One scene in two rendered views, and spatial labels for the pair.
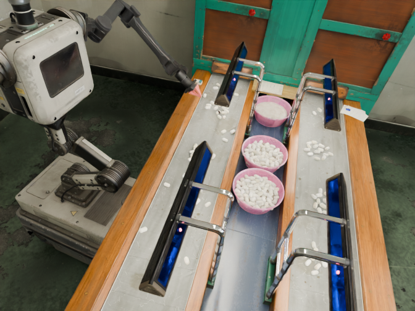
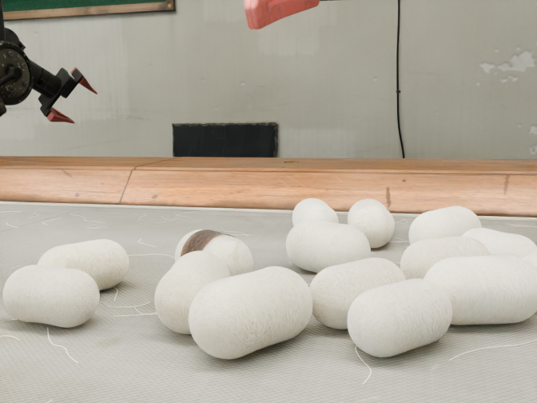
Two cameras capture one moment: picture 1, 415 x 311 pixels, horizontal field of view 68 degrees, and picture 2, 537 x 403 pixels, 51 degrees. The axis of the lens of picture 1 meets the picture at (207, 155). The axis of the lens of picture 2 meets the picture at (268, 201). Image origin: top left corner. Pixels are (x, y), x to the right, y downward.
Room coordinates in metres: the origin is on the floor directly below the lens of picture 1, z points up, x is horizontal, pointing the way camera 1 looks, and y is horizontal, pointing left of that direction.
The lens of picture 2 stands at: (1.65, -0.24, 0.81)
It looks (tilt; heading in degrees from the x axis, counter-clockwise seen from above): 9 degrees down; 96
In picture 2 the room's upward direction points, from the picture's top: 1 degrees counter-clockwise
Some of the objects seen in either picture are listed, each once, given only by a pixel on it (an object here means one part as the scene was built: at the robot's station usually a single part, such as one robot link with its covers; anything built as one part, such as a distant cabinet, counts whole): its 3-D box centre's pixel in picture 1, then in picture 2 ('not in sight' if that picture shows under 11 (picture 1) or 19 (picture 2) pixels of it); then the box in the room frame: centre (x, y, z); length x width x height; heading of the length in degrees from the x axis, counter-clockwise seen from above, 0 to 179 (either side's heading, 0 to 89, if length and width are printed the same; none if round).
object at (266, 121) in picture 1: (270, 112); not in sight; (1.71, -0.40, 0.72); 0.27 x 0.27 x 0.10
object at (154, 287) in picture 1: (183, 203); not in sight; (0.63, 0.07, 1.08); 0.62 x 0.08 x 0.07; 171
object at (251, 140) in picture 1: (263, 156); not in sight; (1.28, -0.32, 0.72); 0.27 x 0.27 x 0.10
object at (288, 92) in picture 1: (275, 89); not in sight; (1.93, -0.43, 0.77); 0.33 x 0.15 x 0.01; 81
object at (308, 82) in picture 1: (325, 88); not in sight; (1.92, -0.78, 0.83); 0.30 x 0.06 x 0.07; 81
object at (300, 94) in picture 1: (307, 113); not in sight; (1.51, -0.56, 0.90); 0.20 x 0.19 x 0.45; 171
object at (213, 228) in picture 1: (201, 236); not in sight; (0.62, -0.01, 0.90); 0.20 x 0.19 x 0.45; 171
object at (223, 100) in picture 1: (233, 70); not in sight; (1.59, -0.09, 1.08); 0.62 x 0.08 x 0.07; 171
